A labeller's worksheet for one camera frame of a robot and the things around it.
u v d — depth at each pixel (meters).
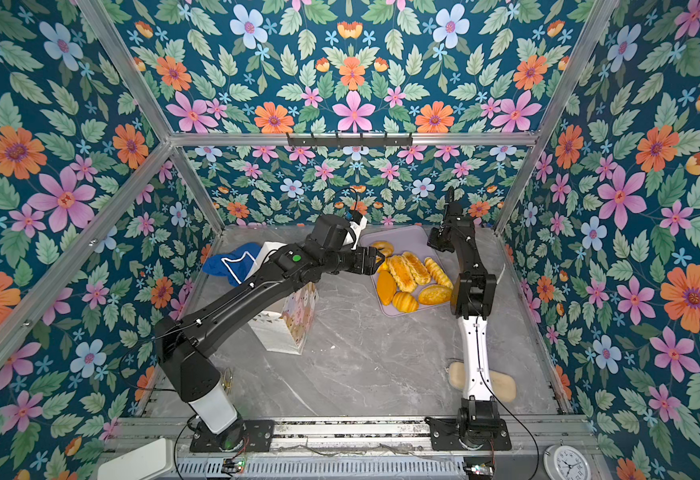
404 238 1.23
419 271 1.01
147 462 0.67
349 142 0.93
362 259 0.66
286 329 0.73
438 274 0.99
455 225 0.84
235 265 0.69
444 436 0.73
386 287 0.97
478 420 0.65
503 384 0.78
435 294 0.94
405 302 0.93
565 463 0.67
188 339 0.44
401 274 0.99
